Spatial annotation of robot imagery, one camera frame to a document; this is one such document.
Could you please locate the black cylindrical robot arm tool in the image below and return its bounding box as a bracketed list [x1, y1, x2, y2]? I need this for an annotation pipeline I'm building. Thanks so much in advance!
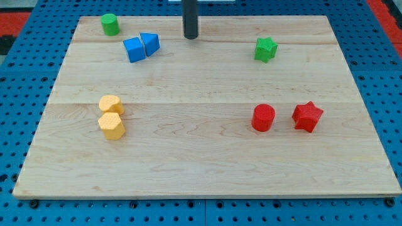
[181, 0, 198, 40]

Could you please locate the green star block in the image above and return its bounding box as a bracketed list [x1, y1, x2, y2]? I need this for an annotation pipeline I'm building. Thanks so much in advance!
[254, 37, 278, 63]

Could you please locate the red star block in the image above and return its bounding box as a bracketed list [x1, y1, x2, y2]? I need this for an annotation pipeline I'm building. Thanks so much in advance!
[292, 101, 323, 133]

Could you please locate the light wooden board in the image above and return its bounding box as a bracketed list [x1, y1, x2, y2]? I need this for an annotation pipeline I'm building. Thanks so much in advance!
[13, 16, 401, 200]

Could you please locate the red cylinder block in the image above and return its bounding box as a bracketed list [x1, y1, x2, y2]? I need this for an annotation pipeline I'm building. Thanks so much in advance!
[251, 104, 276, 132]

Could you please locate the blue triangular prism block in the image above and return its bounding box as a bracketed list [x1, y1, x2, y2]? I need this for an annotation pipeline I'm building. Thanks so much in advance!
[140, 33, 160, 57]

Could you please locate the blue cube block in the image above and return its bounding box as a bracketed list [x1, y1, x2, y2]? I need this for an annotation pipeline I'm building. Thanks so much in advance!
[123, 37, 146, 63]

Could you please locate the yellow hexagon block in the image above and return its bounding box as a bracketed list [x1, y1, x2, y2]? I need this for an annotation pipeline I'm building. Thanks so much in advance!
[98, 112, 126, 140]

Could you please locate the yellow heart block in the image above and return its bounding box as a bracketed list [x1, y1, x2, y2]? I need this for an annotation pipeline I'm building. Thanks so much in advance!
[99, 95, 124, 115]

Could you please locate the green cylinder block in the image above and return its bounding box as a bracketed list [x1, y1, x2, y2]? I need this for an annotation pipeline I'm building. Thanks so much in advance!
[100, 13, 120, 36]

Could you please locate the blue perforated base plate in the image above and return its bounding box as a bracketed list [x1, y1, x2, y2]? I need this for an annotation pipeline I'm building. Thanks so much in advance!
[1, 0, 401, 225]

